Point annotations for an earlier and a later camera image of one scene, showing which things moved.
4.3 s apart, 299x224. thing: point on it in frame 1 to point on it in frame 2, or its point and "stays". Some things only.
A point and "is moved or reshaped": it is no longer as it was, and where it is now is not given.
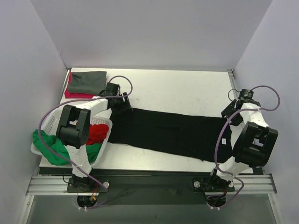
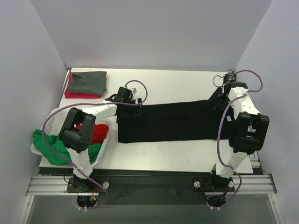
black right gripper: x=231 y=112 to x=218 y=100
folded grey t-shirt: x=91 y=82 stays
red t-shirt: x=97 y=134 stays
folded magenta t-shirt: x=70 y=94 stays
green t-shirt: x=53 y=145 stays
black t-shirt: x=193 y=134 is moved or reshaped
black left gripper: x=122 y=107 to x=129 y=108
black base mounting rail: x=145 y=186 stays
